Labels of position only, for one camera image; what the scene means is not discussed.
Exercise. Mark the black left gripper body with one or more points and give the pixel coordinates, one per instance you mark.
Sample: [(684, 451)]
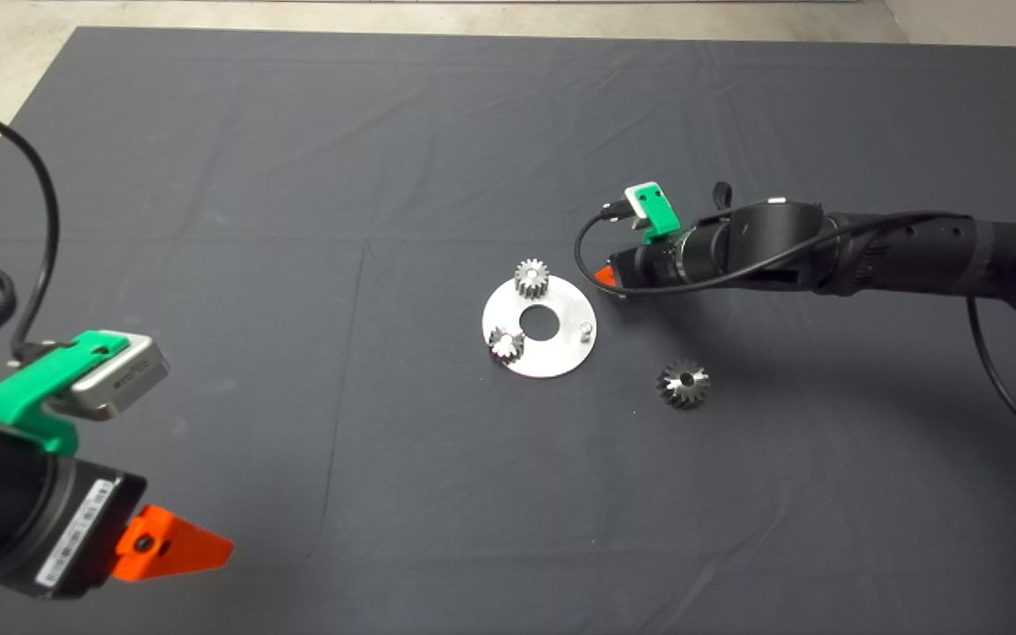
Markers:
[(56, 527)]

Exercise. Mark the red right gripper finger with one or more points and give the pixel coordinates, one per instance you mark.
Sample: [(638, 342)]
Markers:
[(605, 277)]

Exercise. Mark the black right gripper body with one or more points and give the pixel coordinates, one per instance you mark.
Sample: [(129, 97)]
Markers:
[(658, 263)]

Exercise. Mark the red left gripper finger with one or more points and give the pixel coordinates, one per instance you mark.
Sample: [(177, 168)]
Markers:
[(175, 547)]

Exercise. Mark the large steel gear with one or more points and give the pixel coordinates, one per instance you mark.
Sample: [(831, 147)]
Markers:
[(683, 384)]

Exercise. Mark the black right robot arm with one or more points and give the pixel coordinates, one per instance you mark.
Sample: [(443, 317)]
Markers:
[(870, 256)]

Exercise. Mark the round metal plate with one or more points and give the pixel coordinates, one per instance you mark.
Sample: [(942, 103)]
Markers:
[(552, 357)]

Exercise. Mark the dark grey table cloth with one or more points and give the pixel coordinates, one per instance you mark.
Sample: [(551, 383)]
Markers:
[(384, 176)]

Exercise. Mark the green right camera mount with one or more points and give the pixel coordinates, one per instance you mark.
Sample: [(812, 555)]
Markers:
[(660, 216)]

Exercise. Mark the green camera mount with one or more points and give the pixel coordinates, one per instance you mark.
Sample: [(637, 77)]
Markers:
[(23, 399), (660, 216)]

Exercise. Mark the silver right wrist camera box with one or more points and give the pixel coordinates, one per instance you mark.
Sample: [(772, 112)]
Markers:
[(631, 201)]

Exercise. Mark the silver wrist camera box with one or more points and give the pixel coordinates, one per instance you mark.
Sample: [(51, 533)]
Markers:
[(631, 201), (124, 379)]

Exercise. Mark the green left camera mount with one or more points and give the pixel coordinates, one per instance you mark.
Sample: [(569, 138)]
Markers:
[(23, 399)]

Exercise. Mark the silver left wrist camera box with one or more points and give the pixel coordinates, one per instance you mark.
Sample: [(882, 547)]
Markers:
[(124, 379)]

